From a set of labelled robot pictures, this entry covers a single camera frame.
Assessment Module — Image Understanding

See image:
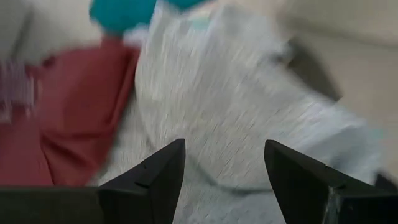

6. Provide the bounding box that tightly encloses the pink striped cloth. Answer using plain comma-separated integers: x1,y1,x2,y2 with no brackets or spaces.
0,58,43,124

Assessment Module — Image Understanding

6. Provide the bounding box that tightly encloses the white garment with label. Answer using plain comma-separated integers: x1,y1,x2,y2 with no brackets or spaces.
0,0,105,68

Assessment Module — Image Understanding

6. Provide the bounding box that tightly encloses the teal cloth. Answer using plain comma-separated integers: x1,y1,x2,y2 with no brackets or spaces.
88,0,208,35

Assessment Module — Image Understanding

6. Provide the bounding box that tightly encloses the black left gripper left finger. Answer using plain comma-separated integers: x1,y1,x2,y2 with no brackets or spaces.
0,138,187,224

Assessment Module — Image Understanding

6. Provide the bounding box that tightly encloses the maroon garment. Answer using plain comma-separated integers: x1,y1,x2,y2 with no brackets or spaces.
0,37,141,187

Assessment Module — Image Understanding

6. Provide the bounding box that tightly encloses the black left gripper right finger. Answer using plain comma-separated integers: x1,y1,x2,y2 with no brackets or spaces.
264,139,398,224

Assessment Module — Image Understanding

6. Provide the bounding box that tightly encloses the light grey heather garment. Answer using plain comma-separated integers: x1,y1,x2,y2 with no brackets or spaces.
90,0,384,224

